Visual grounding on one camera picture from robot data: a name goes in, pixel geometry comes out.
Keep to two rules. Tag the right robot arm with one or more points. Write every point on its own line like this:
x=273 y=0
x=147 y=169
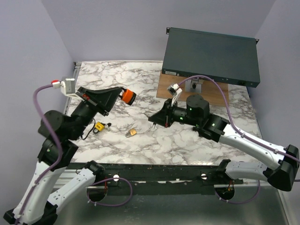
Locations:
x=277 y=165

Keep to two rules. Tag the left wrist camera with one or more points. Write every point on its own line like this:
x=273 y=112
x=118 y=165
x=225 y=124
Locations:
x=66 y=86

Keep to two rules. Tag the black T-shaped tool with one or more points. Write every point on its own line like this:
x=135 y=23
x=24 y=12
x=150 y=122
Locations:
x=200 y=131

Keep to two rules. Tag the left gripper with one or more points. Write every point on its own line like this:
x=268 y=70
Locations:
x=102 y=99

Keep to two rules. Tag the orange padlock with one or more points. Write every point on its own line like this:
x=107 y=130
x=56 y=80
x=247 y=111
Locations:
x=128 y=96

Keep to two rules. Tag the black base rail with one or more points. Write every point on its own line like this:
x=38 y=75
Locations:
x=143 y=179

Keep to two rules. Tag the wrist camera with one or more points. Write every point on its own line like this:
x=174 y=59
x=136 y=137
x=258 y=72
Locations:
x=66 y=86
x=175 y=91

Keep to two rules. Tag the brass padlock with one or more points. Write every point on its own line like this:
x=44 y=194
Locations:
x=130 y=133

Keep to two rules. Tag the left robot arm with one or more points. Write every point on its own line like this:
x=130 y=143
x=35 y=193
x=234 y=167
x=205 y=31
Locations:
x=40 y=205

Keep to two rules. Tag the dark green network switch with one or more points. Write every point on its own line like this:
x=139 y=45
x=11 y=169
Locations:
x=224 y=58

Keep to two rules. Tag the yellow padlock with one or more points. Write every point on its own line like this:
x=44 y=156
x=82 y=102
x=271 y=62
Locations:
x=100 y=127

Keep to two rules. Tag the wooden board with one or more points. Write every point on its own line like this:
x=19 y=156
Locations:
x=209 y=91

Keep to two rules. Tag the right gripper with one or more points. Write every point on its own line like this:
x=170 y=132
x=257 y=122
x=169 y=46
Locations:
x=164 y=117

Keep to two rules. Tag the grey lock mount bracket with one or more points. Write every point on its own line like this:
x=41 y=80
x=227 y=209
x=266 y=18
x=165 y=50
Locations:
x=194 y=85

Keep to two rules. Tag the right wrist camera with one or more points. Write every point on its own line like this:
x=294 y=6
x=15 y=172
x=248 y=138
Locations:
x=175 y=91

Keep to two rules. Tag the aluminium side rail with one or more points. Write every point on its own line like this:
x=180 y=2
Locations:
x=77 y=67

